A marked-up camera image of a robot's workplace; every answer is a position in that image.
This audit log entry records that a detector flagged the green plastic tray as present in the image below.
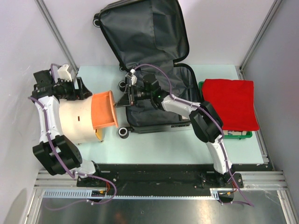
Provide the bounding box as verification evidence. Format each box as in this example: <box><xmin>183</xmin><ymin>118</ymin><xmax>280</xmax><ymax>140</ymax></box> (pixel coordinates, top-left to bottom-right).
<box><xmin>198</xmin><ymin>81</ymin><xmax>253</xmax><ymax>140</ymax></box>

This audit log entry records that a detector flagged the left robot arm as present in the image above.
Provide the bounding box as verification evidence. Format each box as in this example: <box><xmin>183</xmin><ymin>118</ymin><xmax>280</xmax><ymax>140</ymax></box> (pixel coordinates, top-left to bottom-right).
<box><xmin>29</xmin><ymin>64</ymin><xmax>103</xmax><ymax>187</ymax></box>

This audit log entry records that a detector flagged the white black space suitcase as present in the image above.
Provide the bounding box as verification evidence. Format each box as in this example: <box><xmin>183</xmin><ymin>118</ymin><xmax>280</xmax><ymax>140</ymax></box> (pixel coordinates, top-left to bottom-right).
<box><xmin>93</xmin><ymin>0</ymin><xmax>203</xmax><ymax>140</ymax></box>

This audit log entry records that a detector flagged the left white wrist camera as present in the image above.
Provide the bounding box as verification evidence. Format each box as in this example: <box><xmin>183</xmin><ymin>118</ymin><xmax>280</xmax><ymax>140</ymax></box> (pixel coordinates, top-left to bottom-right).
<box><xmin>57</xmin><ymin>64</ymin><xmax>76</xmax><ymax>82</ymax></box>

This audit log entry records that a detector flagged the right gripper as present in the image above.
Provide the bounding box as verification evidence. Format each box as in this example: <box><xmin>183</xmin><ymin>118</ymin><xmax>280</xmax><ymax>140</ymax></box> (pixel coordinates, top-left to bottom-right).
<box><xmin>116</xmin><ymin>84</ymin><xmax>153</xmax><ymax>108</ymax></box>

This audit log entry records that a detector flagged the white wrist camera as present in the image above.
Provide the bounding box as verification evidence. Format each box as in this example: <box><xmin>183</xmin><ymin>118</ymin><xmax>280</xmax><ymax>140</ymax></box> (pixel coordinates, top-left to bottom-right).
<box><xmin>125</xmin><ymin>69</ymin><xmax>137</xmax><ymax>86</ymax></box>
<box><xmin>57</xmin><ymin>64</ymin><xmax>76</xmax><ymax>82</ymax></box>

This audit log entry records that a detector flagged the teal cream sock towel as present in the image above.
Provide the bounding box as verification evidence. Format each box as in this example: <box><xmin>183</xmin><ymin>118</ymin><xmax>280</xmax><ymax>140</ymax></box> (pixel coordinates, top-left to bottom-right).
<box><xmin>223</xmin><ymin>130</ymin><xmax>247</xmax><ymax>136</ymax></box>

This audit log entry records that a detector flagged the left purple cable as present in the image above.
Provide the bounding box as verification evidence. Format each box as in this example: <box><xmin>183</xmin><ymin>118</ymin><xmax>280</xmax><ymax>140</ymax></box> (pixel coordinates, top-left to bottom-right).
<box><xmin>28</xmin><ymin>63</ymin><xmax>117</xmax><ymax>211</ymax></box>

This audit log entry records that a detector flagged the grey slotted cable duct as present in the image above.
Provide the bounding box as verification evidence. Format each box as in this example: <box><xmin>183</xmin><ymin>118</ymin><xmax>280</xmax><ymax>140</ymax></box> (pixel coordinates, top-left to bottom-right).
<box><xmin>41</xmin><ymin>188</ymin><xmax>220</xmax><ymax>200</ymax></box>

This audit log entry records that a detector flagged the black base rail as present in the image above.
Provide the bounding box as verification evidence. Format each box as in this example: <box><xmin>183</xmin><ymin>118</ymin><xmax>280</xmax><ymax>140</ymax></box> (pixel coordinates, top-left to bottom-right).
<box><xmin>46</xmin><ymin>162</ymin><xmax>274</xmax><ymax>203</ymax></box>

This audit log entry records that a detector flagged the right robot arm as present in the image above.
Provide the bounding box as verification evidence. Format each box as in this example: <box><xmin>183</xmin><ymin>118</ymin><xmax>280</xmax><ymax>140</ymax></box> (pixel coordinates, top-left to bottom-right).
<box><xmin>115</xmin><ymin>74</ymin><xmax>235</xmax><ymax>187</ymax></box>

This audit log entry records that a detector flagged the red cloth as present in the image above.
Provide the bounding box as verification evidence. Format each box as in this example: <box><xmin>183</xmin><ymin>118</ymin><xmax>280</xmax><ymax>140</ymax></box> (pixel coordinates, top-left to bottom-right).
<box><xmin>202</xmin><ymin>79</ymin><xmax>259</xmax><ymax>131</ymax></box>

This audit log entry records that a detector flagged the beige drum with orange lid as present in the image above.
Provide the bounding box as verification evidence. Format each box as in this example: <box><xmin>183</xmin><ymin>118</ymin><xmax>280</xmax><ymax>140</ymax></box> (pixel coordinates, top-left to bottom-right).
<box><xmin>59</xmin><ymin>91</ymin><xmax>119</xmax><ymax>144</ymax></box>

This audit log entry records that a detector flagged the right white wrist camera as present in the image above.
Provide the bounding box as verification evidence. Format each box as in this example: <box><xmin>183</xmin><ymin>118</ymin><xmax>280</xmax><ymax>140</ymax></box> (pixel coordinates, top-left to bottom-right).
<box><xmin>125</xmin><ymin>69</ymin><xmax>137</xmax><ymax>86</ymax></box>

